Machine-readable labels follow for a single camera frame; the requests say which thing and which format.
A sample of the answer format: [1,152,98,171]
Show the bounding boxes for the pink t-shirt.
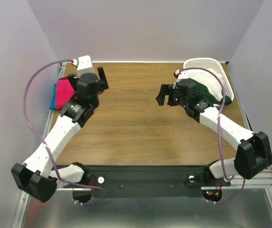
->
[55,79,75,110]

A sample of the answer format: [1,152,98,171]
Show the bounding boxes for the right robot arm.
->
[156,79,272,185]

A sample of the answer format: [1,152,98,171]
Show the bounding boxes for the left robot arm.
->
[11,67,109,202]

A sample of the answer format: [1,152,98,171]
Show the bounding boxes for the dark green t-shirt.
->
[193,80,223,105]

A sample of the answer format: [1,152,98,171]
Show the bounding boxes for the dark red folded t-shirt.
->
[58,76,68,81]

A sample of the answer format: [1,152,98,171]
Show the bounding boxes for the white t-shirt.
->
[177,70,224,100]

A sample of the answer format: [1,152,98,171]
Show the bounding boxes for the white plastic basket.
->
[183,57,234,107]

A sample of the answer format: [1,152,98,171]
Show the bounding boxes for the blue folded t-shirt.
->
[49,83,58,110]

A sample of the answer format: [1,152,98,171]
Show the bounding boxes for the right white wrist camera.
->
[174,69,189,80]

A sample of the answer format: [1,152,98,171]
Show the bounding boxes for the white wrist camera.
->
[174,69,189,80]
[72,55,95,77]

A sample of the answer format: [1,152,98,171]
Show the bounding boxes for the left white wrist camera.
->
[72,55,95,77]

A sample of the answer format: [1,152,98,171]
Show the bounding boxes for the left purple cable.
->
[23,59,107,207]

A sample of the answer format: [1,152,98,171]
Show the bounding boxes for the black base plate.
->
[62,165,232,199]

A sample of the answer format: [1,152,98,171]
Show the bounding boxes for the aluminium frame rail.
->
[12,62,272,228]

